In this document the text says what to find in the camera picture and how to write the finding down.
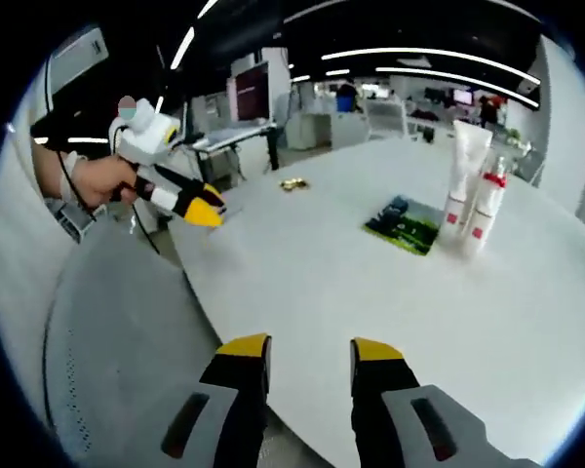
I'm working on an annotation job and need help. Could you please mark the person's left hand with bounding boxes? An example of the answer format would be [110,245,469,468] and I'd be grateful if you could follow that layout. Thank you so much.
[72,156,138,209]

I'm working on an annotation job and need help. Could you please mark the white standing desk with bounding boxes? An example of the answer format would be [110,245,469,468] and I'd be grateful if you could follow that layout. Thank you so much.
[189,121,279,186]

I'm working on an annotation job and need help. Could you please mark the white skincare tube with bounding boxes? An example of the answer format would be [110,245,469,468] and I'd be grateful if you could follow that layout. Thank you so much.
[446,119,494,211]

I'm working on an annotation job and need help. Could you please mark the white wrist band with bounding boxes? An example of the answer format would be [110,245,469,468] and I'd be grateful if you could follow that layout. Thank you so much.
[58,150,82,201]

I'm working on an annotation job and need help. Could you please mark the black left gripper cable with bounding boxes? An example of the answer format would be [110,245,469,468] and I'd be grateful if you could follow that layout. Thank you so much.
[56,148,162,255]

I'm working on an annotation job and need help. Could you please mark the computer monitor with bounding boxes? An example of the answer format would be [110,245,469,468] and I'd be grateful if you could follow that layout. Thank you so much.
[226,62,272,123]

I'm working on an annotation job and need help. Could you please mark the grey mesh office chair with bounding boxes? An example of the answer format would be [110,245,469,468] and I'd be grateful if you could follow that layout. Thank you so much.
[43,218,323,468]

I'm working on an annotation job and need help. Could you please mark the green and black packet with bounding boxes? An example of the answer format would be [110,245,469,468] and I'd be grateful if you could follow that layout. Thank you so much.
[363,195,443,255]

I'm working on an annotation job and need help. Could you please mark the white wire cabinet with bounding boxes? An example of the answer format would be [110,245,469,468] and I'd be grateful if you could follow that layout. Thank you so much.
[365,97,406,136]

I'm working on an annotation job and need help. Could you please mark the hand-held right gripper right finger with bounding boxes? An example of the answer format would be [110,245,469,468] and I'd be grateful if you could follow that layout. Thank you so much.
[349,335,542,468]

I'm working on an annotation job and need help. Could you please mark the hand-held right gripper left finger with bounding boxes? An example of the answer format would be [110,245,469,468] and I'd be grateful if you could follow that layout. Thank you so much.
[153,332,273,468]

